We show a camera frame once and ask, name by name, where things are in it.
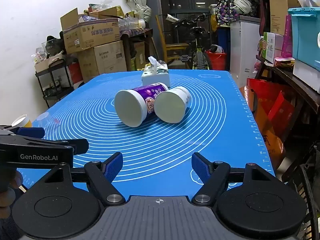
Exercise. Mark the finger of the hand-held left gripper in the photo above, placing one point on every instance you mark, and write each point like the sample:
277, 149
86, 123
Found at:
31, 132
78, 146

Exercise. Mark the printed open cardboard box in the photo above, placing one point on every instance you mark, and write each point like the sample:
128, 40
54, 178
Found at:
87, 36

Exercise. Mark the teal storage bin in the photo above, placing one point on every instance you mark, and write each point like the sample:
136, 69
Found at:
306, 35

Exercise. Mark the yellow cardboard box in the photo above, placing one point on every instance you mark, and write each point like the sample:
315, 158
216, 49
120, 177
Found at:
110, 11

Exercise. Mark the clear plastic bottles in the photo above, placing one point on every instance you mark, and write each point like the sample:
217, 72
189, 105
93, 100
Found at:
131, 23

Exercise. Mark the dark wooden shelf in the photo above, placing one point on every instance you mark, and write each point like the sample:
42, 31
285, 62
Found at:
300, 87

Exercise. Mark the floral bag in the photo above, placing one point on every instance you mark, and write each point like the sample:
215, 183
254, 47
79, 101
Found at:
226, 11

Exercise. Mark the person's left hand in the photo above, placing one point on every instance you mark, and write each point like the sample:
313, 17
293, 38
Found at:
18, 180

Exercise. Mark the red paper bag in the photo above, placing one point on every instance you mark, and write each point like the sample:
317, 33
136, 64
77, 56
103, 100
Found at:
275, 105

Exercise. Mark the tall cardboard box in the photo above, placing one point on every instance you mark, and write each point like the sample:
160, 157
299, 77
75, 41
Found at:
278, 7

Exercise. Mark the white chest freezer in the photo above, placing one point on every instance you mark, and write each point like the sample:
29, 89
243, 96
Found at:
243, 50

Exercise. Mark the small cardboard box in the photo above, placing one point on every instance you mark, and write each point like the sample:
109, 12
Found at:
47, 62

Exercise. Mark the purple paper cup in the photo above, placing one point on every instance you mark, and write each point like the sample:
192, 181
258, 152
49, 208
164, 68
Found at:
147, 96

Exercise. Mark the white green carton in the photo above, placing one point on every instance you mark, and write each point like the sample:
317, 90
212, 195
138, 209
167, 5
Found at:
272, 47

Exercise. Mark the grey cloth bundle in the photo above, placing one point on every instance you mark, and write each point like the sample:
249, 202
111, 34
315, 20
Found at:
242, 2

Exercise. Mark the yellow cup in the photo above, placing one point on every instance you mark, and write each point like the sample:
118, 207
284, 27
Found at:
23, 121

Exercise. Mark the large plain cardboard box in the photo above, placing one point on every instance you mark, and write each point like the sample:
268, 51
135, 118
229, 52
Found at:
105, 60

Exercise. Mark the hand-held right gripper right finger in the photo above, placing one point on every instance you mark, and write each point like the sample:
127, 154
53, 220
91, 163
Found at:
200, 167

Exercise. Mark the red bucket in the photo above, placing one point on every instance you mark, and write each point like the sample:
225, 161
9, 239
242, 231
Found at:
217, 60

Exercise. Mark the wooden chair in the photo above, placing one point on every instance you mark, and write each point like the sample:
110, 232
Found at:
172, 47

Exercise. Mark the white paper cup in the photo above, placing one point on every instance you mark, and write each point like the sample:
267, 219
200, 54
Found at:
168, 107

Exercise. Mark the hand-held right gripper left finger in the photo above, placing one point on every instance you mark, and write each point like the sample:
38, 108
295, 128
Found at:
115, 164

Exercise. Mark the white tissue pack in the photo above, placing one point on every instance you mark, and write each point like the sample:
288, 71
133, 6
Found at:
156, 77

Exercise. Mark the clear plastic cup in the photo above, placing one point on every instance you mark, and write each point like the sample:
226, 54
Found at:
43, 118

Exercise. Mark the dark wooden side table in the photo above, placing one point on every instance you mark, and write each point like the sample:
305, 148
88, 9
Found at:
135, 33

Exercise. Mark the black bicycle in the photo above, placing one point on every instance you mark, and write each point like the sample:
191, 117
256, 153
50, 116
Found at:
198, 55

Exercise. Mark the white storage box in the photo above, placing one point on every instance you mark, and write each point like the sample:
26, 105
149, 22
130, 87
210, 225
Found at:
306, 76

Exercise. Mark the pink box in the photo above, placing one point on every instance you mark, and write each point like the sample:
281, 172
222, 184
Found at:
287, 37

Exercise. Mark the blue bin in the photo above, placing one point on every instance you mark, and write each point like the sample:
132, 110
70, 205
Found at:
223, 40

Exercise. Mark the black metal shelf rack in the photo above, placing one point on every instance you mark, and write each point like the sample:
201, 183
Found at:
53, 90

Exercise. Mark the orange paper bag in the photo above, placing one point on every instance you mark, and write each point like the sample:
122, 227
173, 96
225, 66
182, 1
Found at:
271, 142

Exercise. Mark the blue silicone mat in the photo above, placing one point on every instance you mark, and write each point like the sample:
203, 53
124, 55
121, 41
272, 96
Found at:
220, 120

